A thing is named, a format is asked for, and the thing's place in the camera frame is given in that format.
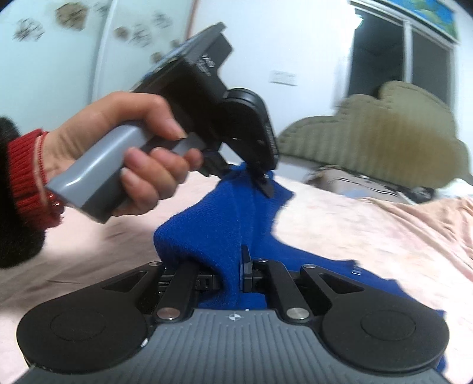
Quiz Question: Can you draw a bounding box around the blue knit sweater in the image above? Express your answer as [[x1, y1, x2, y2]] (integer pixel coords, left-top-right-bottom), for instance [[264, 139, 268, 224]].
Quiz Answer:
[[153, 163, 447, 374]]

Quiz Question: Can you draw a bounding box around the red and black sleeve forearm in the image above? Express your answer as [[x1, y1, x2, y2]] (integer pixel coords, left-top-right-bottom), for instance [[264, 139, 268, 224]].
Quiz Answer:
[[1, 118, 64, 269]]

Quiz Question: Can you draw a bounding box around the person's left hand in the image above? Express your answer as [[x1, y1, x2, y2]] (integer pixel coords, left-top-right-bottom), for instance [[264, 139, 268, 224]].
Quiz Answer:
[[41, 92, 203, 222]]

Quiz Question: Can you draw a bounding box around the beige patterned pillow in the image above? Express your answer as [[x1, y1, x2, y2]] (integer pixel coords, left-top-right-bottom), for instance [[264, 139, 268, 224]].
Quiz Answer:
[[305, 166, 435, 204]]

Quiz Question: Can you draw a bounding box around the olive green padded headboard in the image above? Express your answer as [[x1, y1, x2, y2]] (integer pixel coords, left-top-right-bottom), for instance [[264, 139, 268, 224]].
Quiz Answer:
[[278, 81, 472, 189]]

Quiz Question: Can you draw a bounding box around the dark window behind headboard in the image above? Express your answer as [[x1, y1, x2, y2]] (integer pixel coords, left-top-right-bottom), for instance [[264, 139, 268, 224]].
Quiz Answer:
[[347, 1, 457, 106]]

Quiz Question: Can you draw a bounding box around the frosted glass sliding door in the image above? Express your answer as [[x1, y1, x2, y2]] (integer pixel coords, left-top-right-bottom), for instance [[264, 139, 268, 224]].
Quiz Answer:
[[1, 1, 194, 134]]

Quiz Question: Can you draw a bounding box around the white wall socket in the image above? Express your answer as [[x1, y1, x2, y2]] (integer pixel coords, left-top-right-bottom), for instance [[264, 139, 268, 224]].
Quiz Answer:
[[269, 70, 297, 86]]

